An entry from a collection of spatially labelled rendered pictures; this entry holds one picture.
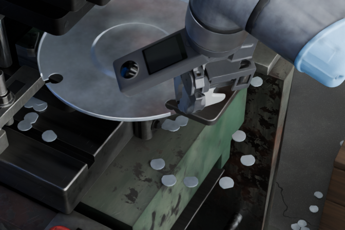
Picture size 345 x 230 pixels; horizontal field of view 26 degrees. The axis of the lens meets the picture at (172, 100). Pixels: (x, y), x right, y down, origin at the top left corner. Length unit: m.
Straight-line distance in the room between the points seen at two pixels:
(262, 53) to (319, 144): 0.77
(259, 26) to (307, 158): 1.31
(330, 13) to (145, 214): 0.50
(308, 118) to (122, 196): 1.09
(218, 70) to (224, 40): 0.09
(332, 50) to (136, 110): 0.40
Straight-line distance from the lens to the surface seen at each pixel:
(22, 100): 1.13
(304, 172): 2.00
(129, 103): 1.06
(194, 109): 0.95
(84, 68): 1.11
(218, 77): 0.91
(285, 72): 1.35
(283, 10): 0.74
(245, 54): 0.92
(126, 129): 1.16
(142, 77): 0.90
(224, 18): 0.78
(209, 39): 0.82
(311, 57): 0.74
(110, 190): 1.13
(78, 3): 1.04
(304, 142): 2.07
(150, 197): 1.12
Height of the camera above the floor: 1.54
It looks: 46 degrees down
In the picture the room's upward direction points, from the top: straight up
